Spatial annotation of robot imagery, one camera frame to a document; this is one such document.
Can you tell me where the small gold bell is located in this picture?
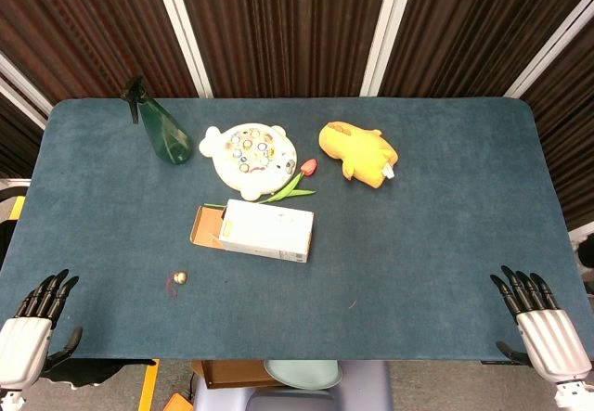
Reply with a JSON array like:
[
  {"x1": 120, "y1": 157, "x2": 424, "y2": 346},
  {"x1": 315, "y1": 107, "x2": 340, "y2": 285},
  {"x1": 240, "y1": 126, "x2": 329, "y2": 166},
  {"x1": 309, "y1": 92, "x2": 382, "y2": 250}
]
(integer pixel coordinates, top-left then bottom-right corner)
[{"x1": 164, "y1": 270, "x2": 189, "y2": 299}]

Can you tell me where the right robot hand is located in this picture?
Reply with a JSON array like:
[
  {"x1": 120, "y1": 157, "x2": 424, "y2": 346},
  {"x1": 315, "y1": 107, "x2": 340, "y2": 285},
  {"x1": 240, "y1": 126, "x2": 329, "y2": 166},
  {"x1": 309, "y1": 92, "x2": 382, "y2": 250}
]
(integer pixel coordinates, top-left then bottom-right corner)
[{"x1": 490, "y1": 264, "x2": 594, "y2": 384}]

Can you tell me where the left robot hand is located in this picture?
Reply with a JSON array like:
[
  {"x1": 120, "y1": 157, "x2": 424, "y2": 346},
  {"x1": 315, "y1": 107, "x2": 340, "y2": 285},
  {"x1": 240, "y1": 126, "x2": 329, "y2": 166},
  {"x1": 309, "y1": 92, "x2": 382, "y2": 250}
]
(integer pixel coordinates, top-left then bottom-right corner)
[{"x1": 0, "y1": 268, "x2": 84, "y2": 392}]

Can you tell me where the light green round plate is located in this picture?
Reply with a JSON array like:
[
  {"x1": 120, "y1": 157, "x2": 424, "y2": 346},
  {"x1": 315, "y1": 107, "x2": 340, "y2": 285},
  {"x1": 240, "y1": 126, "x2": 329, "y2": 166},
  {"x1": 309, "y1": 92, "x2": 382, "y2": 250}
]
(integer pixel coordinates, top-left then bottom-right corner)
[{"x1": 263, "y1": 359, "x2": 343, "y2": 391}]

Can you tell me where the white fish toy plate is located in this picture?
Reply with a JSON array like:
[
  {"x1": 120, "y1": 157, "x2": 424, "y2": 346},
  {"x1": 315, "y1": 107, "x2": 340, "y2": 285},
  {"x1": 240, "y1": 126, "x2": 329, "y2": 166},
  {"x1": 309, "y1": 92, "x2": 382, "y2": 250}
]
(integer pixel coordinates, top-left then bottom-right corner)
[{"x1": 199, "y1": 122, "x2": 298, "y2": 200}]

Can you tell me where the white cardboard product box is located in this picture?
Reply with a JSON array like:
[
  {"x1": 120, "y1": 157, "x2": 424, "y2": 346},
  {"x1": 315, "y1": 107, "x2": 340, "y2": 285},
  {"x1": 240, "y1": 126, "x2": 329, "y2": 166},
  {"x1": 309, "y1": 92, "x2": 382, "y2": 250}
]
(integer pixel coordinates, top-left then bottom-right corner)
[{"x1": 188, "y1": 199, "x2": 315, "y2": 264}]

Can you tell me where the yellow plush dinosaur toy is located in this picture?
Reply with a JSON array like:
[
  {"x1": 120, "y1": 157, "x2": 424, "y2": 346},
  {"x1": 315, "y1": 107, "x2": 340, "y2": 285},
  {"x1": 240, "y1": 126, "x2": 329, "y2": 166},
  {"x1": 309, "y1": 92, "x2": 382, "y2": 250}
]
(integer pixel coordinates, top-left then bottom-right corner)
[{"x1": 317, "y1": 121, "x2": 399, "y2": 188}]

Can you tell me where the green plastic spray bottle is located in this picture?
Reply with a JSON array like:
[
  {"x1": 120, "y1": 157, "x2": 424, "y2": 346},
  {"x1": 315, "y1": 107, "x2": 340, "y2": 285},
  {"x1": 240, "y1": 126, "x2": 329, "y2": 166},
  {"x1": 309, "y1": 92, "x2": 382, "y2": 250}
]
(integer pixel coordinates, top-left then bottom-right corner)
[{"x1": 121, "y1": 75, "x2": 194, "y2": 166}]

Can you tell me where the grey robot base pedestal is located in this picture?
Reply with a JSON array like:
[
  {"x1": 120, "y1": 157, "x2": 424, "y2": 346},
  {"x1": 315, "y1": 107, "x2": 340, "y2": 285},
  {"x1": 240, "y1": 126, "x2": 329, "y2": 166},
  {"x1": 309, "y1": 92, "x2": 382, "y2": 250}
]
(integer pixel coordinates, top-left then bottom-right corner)
[{"x1": 191, "y1": 360, "x2": 394, "y2": 411}]

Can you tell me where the blue felt table cover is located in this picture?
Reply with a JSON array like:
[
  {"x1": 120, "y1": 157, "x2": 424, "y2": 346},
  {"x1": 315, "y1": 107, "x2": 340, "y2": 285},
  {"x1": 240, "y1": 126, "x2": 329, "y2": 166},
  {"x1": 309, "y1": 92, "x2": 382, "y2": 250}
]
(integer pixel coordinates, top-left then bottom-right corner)
[{"x1": 0, "y1": 96, "x2": 594, "y2": 364}]

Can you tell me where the artificial red tulip flower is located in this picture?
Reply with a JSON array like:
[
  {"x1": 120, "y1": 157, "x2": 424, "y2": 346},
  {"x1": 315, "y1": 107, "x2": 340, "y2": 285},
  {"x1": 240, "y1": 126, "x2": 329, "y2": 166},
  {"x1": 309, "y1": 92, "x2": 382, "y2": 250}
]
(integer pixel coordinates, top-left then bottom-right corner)
[{"x1": 203, "y1": 158, "x2": 319, "y2": 208}]

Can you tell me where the brown cardboard box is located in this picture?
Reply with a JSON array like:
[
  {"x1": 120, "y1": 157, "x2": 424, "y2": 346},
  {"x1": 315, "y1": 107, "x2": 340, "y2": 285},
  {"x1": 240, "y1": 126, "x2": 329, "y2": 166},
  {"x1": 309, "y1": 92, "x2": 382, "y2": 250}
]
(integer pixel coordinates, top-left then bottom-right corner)
[{"x1": 200, "y1": 359, "x2": 284, "y2": 390}]

